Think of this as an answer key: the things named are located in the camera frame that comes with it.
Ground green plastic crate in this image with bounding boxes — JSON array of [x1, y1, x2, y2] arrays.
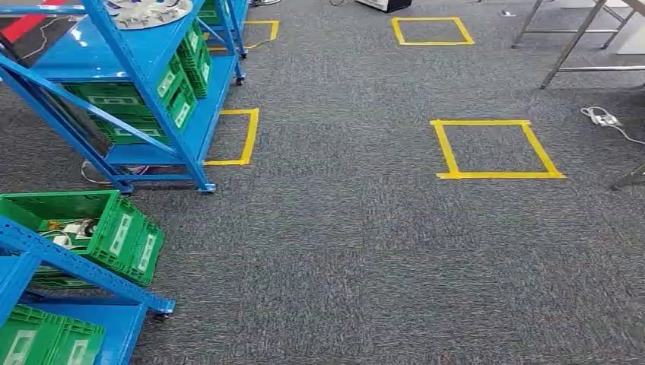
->
[[91, 83, 199, 147], [183, 47, 214, 99], [0, 304, 106, 365], [199, 0, 233, 26], [64, 52, 185, 116], [176, 22, 205, 66]]

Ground blue metal shelf rack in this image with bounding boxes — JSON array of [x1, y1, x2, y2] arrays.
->
[[0, 216, 176, 365], [0, 0, 248, 196], [199, 0, 252, 59]]

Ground black and white device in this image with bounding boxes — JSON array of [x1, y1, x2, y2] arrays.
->
[[354, 0, 413, 14]]

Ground green crate holding white parts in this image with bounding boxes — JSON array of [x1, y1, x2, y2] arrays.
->
[[0, 190, 166, 289]]

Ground grey plastic wheel cover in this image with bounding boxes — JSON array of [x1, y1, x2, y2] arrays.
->
[[103, 0, 195, 30]]

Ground white parts bundle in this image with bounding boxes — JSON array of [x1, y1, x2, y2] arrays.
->
[[39, 217, 97, 252]]

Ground red tape stripe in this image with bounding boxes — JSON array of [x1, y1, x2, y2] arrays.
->
[[0, 0, 66, 44]]

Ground white floor cable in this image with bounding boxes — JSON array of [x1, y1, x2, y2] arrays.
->
[[80, 160, 152, 186]]

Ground steel table frame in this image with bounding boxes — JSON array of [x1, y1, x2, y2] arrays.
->
[[511, 0, 645, 90]]

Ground white power strip with cable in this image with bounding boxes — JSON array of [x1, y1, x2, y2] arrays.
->
[[580, 106, 645, 147]]

